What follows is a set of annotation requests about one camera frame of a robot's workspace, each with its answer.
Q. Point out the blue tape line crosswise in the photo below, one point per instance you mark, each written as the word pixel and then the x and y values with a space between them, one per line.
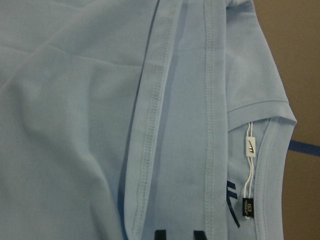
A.
pixel 306 148

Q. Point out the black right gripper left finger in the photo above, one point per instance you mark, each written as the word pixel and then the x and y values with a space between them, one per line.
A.
pixel 160 234

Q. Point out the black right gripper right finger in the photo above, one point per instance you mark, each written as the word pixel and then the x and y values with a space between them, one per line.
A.
pixel 199 235

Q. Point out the light blue t-shirt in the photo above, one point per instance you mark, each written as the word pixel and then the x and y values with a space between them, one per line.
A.
pixel 122 117

